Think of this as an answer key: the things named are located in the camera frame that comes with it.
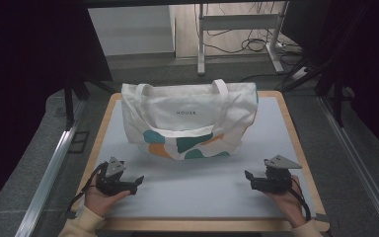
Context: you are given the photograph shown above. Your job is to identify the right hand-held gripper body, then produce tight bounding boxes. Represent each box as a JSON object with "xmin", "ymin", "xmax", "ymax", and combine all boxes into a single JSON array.
[{"xmin": 252, "ymin": 154, "xmax": 303, "ymax": 194}]

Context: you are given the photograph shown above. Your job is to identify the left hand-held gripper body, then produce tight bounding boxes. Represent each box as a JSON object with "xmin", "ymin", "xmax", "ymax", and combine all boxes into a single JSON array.
[{"xmin": 95, "ymin": 156, "xmax": 137, "ymax": 198}]

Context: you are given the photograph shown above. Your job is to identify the person's left hand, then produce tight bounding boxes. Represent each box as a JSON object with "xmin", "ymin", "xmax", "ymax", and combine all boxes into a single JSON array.
[{"xmin": 84, "ymin": 177, "xmax": 132, "ymax": 218}]

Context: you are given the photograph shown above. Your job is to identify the person's right hand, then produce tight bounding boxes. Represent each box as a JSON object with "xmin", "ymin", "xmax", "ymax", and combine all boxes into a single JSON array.
[{"xmin": 265, "ymin": 174, "xmax": 308, "ymax": 229}]

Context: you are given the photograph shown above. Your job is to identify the white patterned tote bag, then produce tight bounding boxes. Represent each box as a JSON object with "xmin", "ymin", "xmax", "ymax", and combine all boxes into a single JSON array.
[{"xmin": 120, "ymin": 78, "xmax": 260, "ymax": 161}]

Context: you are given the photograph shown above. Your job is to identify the black metal stand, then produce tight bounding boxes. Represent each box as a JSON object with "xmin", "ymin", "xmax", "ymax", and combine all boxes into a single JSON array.
[
  {"xmin": 281, "ymin": 58, "xmax": 347, "ymax": 128},
  {"xmin": 62, "ymin": 74, "xmax": 116, "ymax": 131}
]

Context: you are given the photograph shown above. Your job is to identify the white power strip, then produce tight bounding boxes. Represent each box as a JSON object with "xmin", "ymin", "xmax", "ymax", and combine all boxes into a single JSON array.
[{"xmin": 274, "ymin": 40, "xmax": 303, "ymax": 54}]

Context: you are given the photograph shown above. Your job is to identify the dark curtain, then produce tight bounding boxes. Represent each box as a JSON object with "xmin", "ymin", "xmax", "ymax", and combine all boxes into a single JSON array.
[
  {"xmin": 281, "ymin": 0, "xmax": 379, "ymax": 163},
  {"xmin": 0, "ymin": 0, "xmax": 114, "ymax": 220}
]

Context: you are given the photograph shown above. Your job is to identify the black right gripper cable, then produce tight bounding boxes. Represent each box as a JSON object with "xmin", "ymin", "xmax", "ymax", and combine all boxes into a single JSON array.
[{"xmin": 287, "ymin": 187, "xmax": 312, "ymax": 222}]

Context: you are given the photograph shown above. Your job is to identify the black floor bracket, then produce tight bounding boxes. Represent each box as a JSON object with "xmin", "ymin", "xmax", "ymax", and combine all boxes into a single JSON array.
[{"xmin": 67, "ymin": 130, "xmax": 91, "ymax": 154}]

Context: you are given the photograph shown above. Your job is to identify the aluminium rail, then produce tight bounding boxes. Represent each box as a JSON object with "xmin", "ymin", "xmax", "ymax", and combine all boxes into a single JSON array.
[
  {"xmin": 318, "ymin": 95, "xmax": 379, "ymax": 237},
  {"xmin": 14, "ymin": 98, "xmax": 87, "ymax": 237}
]

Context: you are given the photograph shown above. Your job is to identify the black floor cables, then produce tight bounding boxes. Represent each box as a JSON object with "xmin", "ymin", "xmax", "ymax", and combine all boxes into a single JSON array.
[{"xmin": 193, "ymin": 1, "xmax": 305, "ymax": 67}]

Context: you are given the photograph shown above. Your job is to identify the white wall panel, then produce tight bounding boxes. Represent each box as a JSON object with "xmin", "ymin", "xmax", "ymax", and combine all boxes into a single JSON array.
[{"xmin": 87, "ymin": 5, "xmax": 176, "ymax": 57}]

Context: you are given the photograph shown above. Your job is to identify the white metal desk frame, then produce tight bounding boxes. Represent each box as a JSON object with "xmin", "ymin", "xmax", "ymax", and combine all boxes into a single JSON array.
[{"xmin": 195, "ymin": 1, "xmax": 290, "ymax": 76}]

